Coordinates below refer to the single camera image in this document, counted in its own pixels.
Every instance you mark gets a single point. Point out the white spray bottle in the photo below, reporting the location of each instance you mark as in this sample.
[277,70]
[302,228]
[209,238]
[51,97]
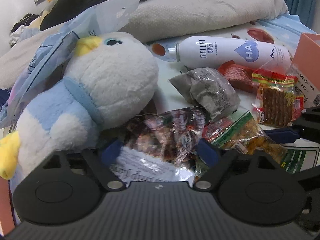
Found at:
[207,51]

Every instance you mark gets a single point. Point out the pink box lid left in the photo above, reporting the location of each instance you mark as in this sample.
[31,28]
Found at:
[7,221]

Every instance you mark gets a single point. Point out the green yellow snack bag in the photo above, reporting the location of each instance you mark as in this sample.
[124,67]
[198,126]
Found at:
[240,131]

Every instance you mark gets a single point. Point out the printed bed sheet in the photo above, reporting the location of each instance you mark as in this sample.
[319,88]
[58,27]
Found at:
[167,98]

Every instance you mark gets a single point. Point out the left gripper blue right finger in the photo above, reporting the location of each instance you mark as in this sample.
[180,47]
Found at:
[207,153]

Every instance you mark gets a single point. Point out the light blue plastic bag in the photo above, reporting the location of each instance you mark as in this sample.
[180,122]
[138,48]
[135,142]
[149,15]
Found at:
[56,49]

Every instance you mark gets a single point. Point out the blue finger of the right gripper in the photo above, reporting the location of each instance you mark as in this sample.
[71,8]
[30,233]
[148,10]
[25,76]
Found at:
[283,135]

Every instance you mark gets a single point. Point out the grey blanket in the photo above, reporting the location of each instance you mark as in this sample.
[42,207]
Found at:
[151,20]

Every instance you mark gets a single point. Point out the grey foil snack packet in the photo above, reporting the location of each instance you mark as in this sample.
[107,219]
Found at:
[209,89]

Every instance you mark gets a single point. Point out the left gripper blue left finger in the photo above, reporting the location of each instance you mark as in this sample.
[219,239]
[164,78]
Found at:
[110,152]

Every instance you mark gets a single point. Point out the dark shrimp snack bag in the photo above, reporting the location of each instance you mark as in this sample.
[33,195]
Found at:
[161,148]

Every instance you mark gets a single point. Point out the orange red snack packet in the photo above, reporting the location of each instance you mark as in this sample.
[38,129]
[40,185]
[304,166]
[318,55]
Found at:
[277,104]

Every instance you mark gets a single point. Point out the clothes pile by wall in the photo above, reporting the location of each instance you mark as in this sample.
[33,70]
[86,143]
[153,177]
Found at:
[27,27]

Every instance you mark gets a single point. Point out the blue white plush penguin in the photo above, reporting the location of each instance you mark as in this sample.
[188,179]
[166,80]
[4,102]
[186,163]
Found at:
[109,79]

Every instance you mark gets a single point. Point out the pink box right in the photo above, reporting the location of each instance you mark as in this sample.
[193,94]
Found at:
[306,67]

